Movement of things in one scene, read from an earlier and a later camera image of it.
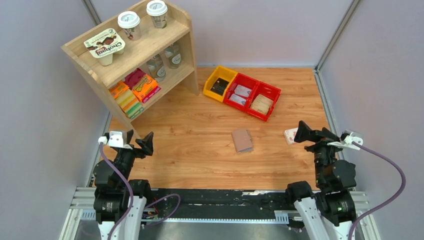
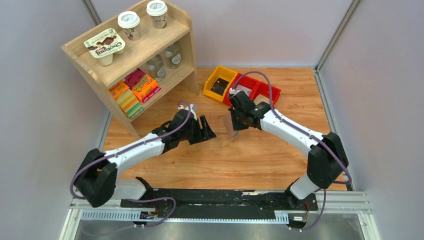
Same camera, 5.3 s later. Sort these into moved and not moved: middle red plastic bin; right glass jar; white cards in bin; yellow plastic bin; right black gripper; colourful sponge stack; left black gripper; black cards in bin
Moved: left black gripper; right black gripper
Not moved: yellow plastic bin; colourful sponge stack; right glass jar; middle red plastic bin; black cards in bin; white cards in bin
